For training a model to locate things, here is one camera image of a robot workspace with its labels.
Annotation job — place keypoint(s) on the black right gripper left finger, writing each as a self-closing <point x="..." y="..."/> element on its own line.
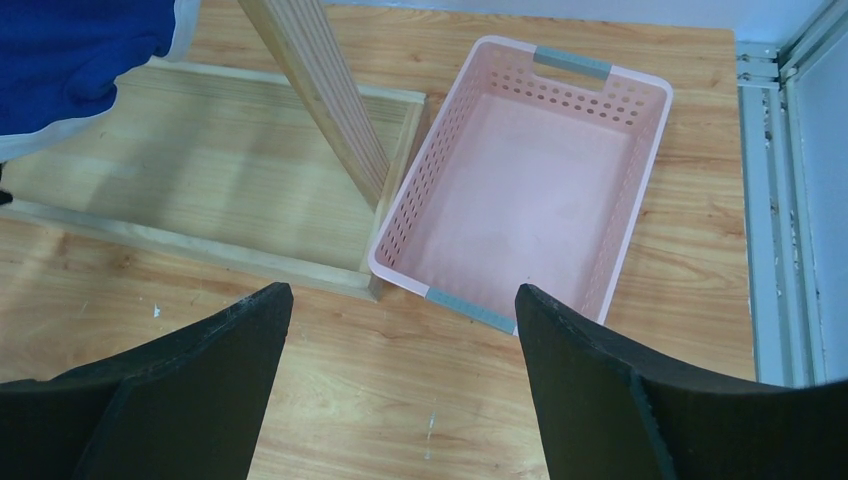
<point x="187" y="405"/>

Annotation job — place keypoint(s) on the aluminium frame rail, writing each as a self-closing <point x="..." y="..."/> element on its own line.
<point x="793" y="112"/>

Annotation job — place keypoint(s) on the pink plastic basket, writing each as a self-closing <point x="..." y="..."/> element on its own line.
<point x="534" y="171"/>

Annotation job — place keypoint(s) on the wooden clothes rack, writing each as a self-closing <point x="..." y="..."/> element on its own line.
<point x="226" y="166"/>

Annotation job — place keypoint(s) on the black underwear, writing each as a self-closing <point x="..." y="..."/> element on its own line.
<point x="5" y="197"/>

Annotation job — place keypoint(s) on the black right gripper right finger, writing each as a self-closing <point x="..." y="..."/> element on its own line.
<point x="609" y="407"/>

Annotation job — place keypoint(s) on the blue underwear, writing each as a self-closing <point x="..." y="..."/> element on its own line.
<point x="60" y="61"/>

